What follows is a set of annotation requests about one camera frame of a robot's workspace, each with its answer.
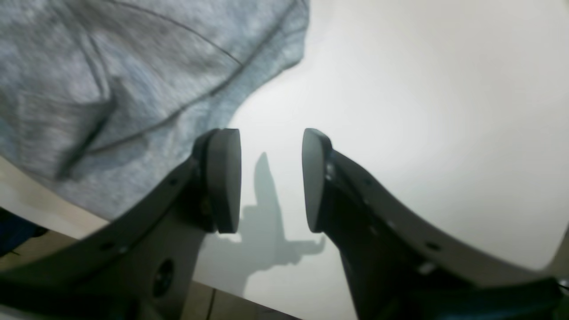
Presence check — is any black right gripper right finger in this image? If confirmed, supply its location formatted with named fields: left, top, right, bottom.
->
left=301, top=129, right=565, bottom=320

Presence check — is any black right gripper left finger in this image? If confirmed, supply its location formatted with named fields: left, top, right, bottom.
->
left=1, top=129, right=241, bottom=320

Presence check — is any grey T-shirt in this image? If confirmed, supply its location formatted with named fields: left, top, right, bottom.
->
left=0, top=0, right=310, bottom=220

